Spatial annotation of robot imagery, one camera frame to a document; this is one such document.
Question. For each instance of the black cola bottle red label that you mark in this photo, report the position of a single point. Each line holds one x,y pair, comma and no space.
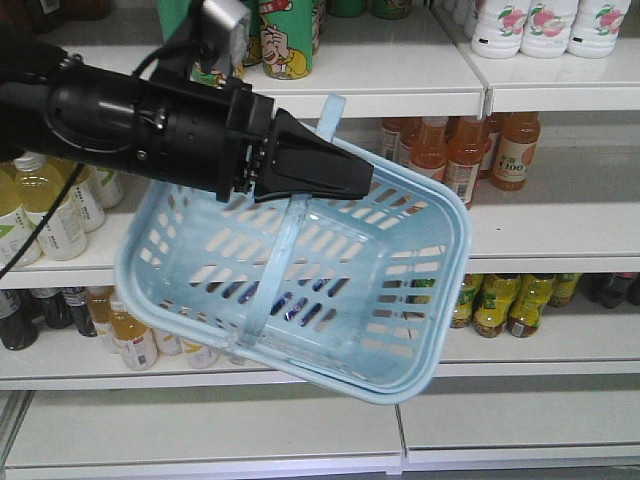
610,289

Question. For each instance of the orange C100 juice bottle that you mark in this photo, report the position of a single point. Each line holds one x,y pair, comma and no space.
516,149
428,154
464,153

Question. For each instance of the white peach drink bottle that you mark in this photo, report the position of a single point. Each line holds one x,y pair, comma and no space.
547,28
499,28
596,27

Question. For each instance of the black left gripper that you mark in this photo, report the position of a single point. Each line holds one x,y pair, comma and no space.
198,136

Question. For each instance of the pale yellow juice bottle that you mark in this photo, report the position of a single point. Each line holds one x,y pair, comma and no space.
87,202
39,184
15,226

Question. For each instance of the white metal shelving unit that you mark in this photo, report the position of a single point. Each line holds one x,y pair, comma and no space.
561,404

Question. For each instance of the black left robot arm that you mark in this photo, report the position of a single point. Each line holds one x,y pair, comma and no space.
53,103

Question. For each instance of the light blue plastic basket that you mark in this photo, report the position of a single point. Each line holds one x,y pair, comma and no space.
352,295

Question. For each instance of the green cartoon drink can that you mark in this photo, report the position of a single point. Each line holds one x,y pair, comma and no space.
286,37

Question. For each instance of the yellow lemon tea bottle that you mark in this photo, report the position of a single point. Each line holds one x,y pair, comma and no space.
525,313
565,289
498,292
463,310

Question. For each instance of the dark tea bottle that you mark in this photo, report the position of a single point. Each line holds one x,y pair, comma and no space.
17,332
76,301
53,306

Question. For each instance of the orange juice bottle white label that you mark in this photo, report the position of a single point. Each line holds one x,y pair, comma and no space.
134,340
98,301

